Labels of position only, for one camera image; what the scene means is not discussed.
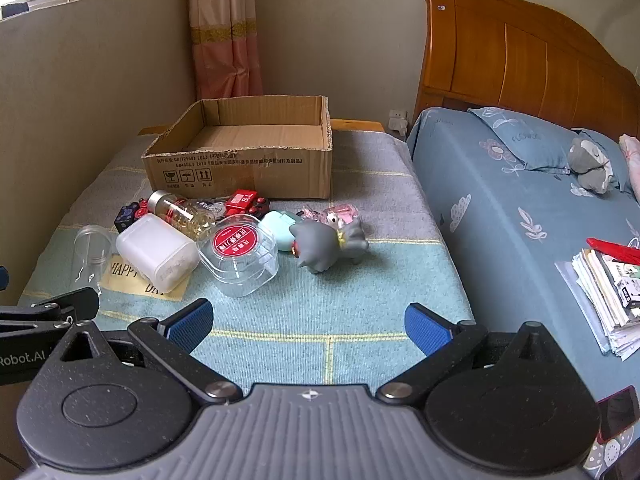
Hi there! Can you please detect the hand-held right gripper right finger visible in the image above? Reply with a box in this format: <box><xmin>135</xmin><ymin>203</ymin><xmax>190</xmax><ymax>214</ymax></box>
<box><xmin>375</xmin><ymin>303</ymin><xmax>563</xmax><ymax>405</ymax></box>

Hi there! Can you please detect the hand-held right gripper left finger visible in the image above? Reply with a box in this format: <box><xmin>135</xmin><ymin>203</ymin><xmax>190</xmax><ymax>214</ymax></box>
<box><xmin>59</xmin><ymin>298</ymin><xmax>245</xmax><ymax>407</ymax></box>

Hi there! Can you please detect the clear plastic bottle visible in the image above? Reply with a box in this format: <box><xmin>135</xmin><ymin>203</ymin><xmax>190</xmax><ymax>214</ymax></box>
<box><xmin>72</xmin><ymin>224</ymin><xmax>118</xmax><ymax>283</ymax></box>

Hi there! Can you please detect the white plastic container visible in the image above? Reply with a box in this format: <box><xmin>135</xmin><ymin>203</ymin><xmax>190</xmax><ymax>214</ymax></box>
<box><xmin>116</xmin><ymin>213</ymin><xmax>201</xmax><ymax>295</ymax></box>

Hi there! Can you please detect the clear container with red label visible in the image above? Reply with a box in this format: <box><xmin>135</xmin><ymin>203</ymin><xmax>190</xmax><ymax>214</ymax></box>
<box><xmin>196</xmin><ymin>214</ymin><xmax>280</xmax><ymax>299</ymax></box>

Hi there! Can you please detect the blue and black toy train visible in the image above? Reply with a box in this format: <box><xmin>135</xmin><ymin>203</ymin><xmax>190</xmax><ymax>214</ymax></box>
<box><xmin>114</xmin><ymin>199</ymin><xmax>153</xmax><ymax>233</ymax></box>

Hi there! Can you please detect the glass bottle of gold capsules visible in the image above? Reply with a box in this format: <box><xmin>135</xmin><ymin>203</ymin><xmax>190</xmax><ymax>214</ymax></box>
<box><xmin>148</xmin><ymin>190</ymin><xmax>226</xmax><ymax>241</ymax></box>

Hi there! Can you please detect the mint green case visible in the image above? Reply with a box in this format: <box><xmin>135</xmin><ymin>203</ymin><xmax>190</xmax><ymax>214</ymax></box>
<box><xmin>260</xmin><ymin>210</ymin><xmax>303</xmax><ymax>253</ymax></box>

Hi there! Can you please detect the red toy train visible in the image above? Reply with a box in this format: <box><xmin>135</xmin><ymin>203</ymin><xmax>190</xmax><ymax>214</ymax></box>
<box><xmin>224</xmin><ymin>189</ymin><xmax>272</xmax><ymax>220</ymax></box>

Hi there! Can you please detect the grey cat figurine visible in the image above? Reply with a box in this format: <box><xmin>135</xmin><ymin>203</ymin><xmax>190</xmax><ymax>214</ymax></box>
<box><xmin>289</xmin><ymin>215</ymin><xmax>370</xmax><ymax>275</ymax></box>

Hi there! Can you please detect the brown cardboard box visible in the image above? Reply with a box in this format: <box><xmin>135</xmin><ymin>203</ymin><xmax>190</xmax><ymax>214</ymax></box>
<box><xmin>141</xmin><ymin>95</ymin><xmax>334</xmax><ymax>201</ymax></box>

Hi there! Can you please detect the grey and teal printed blanket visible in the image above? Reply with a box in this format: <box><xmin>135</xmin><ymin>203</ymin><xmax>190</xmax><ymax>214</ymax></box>
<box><xmin>17</xmin><ymin>130</ymin><xmax>476</xmax><ymax>396</ymax></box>

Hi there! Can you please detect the clear plastic packet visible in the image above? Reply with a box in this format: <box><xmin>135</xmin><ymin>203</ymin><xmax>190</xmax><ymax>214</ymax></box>
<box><xmin>190</xmin><ymin>197</ymin><xmax>226</xmax><ymax>221</ymax></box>

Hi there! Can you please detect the pink charm packet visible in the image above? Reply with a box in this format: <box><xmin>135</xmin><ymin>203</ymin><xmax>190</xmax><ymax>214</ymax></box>
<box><xmin>299</xmin><ymin>203</ymin><xmax>361</xmax><ymax>228</ymax></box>

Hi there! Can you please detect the stack of papers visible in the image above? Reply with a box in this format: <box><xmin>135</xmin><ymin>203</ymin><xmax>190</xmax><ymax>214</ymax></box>
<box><xmin>554</xmin><ymin>247</ymin><xmax>640</xmax><ymax>361</ymax></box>

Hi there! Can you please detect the red plastic tool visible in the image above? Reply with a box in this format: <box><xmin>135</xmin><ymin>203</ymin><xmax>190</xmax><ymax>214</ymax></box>
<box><xmin>586</xmin><ymin>237</ymin><xmax>640</xmax><ymax>263</ymax></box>

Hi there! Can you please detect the phone with red case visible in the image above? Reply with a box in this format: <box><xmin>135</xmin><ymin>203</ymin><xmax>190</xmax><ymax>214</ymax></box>
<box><xmin>597</xmin><ymin>386</ymin><xmax>640</xmax><ymax>443</ymax></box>

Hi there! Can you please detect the blue floral pillow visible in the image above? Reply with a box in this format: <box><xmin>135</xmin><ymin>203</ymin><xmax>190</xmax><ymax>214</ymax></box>
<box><xmin>467</xmin><ymin>106</ymin><xmax>626</xmax><ymax>193</ymax></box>

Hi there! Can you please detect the grey plush toy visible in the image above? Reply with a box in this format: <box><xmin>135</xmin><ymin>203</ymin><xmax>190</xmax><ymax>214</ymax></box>
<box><xmin>567</xmin><ymin>136</ymin><xmax>616</xmax><ymax>193</ymax></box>

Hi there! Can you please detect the pink cloth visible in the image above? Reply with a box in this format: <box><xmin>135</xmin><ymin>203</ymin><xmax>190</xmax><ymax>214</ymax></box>
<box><xmin>619</xmin><ymin>133</ymin><xmax>640</xmax><ymax>211</ymax></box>

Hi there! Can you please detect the wooden headboard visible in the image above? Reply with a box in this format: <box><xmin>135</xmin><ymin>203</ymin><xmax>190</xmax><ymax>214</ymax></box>
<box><xmin>414</xmin><ymin>0</ymin><xmax>640</xmax><ymax>143</ymax></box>

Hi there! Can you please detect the pink curtain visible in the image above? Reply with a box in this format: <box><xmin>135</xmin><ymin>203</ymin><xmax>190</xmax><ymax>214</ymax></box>
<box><xmin>187</xmin><ymin>0</ymin><xmax>264</xmax><ymax>101</ymax></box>

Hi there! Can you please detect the white wall plug adapter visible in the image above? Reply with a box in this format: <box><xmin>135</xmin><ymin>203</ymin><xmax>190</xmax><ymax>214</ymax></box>
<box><xmin>387</xmin><ymin>108</ymin><xmax>410</xmax><ymax>136</ymax></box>

